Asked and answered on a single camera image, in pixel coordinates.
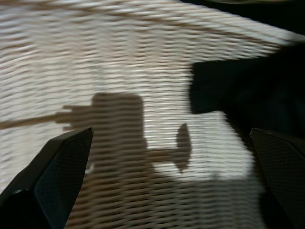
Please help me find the black garment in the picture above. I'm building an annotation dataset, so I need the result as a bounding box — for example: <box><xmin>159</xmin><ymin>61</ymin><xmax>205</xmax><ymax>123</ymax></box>
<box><xmin>189</xmin><ymin>35</ymin><xmax>305</xmax><ymax>153</ymax></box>

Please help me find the pale woven laundry basket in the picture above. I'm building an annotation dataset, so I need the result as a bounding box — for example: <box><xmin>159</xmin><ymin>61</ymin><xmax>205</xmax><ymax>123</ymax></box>
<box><xmin>0</xmin><ymin>0</ymin><xmax>298</xmax><ymax>229</ymax></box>

